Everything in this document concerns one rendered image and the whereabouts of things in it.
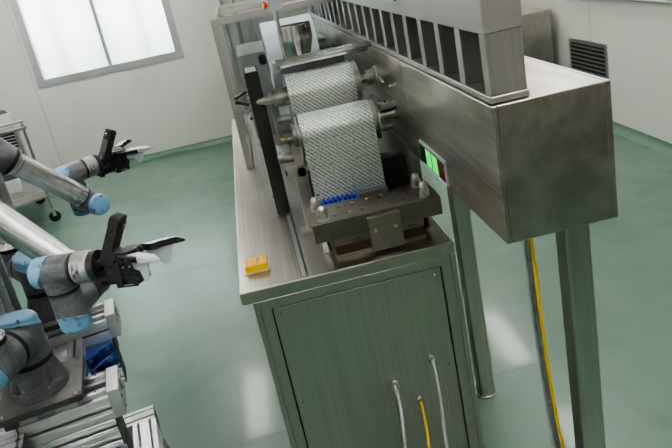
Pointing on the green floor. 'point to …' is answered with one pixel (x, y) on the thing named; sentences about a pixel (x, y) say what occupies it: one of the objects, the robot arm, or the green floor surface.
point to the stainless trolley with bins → (25, 194)
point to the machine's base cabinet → (374, 359)
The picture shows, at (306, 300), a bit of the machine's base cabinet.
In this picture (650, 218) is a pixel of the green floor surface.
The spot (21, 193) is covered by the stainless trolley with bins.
